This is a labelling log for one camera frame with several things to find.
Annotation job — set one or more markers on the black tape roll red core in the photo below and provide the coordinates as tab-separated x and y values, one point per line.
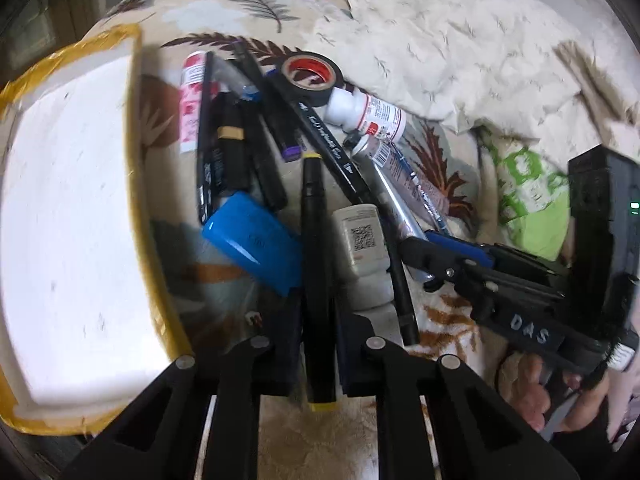
300	92

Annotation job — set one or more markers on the black marker with yellow ends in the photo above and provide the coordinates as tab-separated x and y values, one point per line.
317	260

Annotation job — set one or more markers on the black marker with tan band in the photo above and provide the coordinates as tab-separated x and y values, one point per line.
231	160

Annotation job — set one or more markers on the black marker with purple end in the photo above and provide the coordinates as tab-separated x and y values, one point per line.
280	125

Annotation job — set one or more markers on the person's right hand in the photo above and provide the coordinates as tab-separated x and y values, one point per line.
525	395

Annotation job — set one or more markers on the blue plastic case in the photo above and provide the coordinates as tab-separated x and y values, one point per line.
255	241

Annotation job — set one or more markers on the white foam box yellow tape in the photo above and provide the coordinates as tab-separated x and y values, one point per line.
65	210

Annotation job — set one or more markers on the long black brush pen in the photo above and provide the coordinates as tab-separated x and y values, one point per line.
331	144

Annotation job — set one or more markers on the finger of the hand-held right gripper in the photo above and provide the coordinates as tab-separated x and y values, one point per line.
462	248
430	260

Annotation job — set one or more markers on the thin black pen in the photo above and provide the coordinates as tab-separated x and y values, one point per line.
204	155

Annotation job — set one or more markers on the white bottle with square code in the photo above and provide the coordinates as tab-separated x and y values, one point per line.
362	247

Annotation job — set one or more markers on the clear blue ballpoint pen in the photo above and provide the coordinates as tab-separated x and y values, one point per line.
421	189

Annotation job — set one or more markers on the plain black marker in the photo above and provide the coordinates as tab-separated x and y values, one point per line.
265	175

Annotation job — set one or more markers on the white quilted duvet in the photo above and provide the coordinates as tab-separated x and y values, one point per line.
475	50

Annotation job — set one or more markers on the clear pen with blue tip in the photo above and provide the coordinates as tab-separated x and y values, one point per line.
241	82

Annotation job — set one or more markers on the white bottle with red label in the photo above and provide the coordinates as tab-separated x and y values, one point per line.
370	115

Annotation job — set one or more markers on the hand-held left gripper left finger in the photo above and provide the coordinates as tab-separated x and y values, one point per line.
286	355

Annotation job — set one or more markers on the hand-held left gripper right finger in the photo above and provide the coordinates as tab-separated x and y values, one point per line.
352	360

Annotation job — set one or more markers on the silver tube with black cap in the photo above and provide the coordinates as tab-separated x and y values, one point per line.
395	195

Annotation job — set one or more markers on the pink and white tube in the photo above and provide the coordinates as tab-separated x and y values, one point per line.
189	105

